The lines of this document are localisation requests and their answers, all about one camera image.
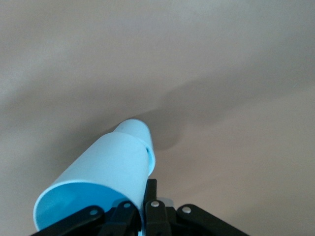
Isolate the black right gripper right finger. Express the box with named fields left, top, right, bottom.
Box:
left=144, top=178, right=252, bottom=236

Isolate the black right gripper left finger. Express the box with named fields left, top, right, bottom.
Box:
left=29, top=200, right=141, bottom=236

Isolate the blue plastic cup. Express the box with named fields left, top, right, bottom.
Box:
left=32, top=132, right=157, bottom=233
left=115, top=118, right=157, bottom=177

